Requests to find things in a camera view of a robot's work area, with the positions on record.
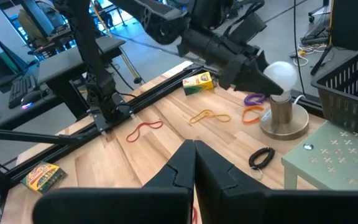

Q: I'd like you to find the black computer mouse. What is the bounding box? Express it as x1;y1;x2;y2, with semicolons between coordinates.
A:
20;89;45;110

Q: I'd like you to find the black frame strut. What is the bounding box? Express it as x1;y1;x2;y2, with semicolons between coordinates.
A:
0;128;80;146

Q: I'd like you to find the black cabinet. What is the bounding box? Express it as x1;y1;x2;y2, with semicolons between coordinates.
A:
330;0;358;52

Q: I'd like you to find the Crayola crayon box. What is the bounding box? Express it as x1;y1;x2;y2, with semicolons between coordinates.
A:
19;161;68;196
181;71;214;96

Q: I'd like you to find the red rubber band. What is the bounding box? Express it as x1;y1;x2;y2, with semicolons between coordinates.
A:
126;119;165;143

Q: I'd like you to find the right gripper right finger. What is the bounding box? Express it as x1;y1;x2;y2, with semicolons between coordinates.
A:
194;140;272;224

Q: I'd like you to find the white yellow cable bundle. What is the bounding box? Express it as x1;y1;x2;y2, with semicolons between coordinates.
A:
289;42;334;68

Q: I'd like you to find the green perforated metal shelf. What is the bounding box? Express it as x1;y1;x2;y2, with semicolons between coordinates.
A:
280;120;358;191

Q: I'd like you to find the black tripod leg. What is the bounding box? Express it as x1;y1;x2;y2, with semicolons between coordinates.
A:
310;43;335;77

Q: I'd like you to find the yellow pole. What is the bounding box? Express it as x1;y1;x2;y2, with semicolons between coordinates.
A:
88;0;143;85

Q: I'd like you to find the dark grey desk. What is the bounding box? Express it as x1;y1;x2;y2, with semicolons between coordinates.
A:
37;36;127;119

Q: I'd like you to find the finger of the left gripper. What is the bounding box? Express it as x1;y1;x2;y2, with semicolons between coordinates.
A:
234;67;284;96
247;51;284;92

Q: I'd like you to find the black keyboard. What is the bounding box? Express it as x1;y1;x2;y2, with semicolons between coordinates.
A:
7;73;39;110

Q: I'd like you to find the black coil wristband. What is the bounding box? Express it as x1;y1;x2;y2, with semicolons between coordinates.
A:
247;146;276;180

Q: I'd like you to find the orange rubber band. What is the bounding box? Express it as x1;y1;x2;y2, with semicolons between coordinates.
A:
241;105;265;124

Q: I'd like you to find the black slotted plastic basket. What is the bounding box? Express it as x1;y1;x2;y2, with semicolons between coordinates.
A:
310;37;358;141

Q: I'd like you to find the purple coil wristband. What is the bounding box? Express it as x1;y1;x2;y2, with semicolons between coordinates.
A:
243;92;267;107

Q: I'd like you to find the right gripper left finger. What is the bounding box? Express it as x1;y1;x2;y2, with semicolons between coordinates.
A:
142;139;196;224

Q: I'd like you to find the yellow rubber band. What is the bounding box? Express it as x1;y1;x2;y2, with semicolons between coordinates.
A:
188;108;232;124

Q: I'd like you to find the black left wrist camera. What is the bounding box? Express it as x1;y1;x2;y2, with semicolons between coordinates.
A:
224;11;267;50

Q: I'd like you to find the brass lamp with white bulb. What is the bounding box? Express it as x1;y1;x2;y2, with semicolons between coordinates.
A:
259;60;310;141

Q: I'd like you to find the black chair base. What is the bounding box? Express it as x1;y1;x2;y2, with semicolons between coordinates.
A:
308;4;331;23

